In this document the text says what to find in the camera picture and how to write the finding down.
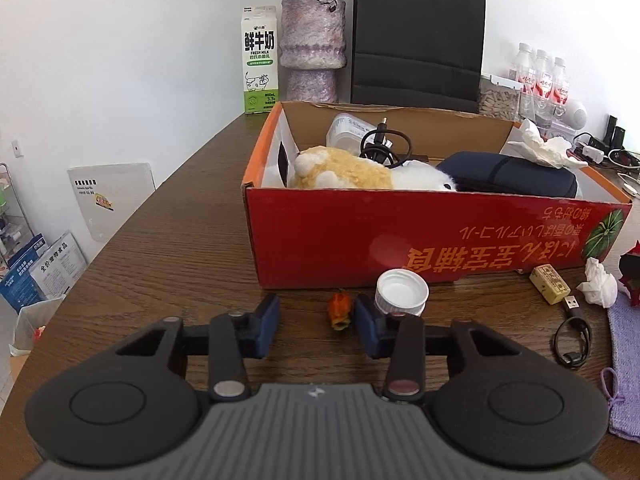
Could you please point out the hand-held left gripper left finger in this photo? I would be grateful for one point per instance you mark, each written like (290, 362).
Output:
(264, 325)

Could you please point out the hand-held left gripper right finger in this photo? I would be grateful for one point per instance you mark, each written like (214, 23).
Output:
(369, 332)

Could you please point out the small orange toy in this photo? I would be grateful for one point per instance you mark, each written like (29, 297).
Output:
(339, 307)

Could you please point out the white bottle cap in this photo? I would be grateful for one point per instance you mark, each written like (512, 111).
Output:
(401, 290)

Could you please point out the red cardboard box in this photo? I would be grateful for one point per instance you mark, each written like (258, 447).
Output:
(350, 230)

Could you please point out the yellow white plush toy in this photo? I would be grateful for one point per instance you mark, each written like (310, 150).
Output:
(350, 170)

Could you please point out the small yellow box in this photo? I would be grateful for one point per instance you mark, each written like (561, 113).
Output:
(549, 284)

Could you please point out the clear plastic lidded tub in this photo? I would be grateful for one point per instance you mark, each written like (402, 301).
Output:
(345, 130)

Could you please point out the navy zip pouch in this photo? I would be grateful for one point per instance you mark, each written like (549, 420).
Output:
(510, 172)

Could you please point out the white tissue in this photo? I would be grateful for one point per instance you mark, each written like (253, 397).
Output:
(537, 147)
(599, 285)

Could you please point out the purple knitted pouch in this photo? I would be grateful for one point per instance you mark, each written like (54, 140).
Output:
(627, 360)

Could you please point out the red green fabric decoration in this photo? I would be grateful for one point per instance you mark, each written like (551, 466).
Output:
(631, 270)

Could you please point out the clear seed container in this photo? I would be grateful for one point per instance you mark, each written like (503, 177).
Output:
(497, 102)

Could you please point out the white panel with sticker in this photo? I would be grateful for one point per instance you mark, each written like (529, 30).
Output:
(110, 200)

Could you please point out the white carton black print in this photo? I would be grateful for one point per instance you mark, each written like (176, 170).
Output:
(60, 262)

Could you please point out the bin with clear liner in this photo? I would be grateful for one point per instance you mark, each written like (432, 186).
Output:
(37, 322)

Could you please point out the blue white carton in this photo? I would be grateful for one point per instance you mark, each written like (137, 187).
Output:
(20, 280)

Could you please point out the white green milk carton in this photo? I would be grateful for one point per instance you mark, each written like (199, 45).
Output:
(260, 60)

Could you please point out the purple mottled vase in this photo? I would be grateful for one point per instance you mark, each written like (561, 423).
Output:
(312, 45)

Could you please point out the white cube charger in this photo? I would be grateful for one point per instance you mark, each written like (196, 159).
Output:
(591, 154)

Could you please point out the white round speaker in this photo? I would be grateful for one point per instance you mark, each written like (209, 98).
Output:
(576, 114)

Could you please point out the black paper bag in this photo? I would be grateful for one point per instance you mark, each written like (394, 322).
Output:
(417, 35)

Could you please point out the red label water bottle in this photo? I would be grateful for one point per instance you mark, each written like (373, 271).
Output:
(541, 72)
(559, 82)
(521, 67)

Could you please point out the black upright device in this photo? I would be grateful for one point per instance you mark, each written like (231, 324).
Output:
(615, 132)

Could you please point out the white wall socket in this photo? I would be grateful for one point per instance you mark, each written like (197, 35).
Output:
(18, 147)

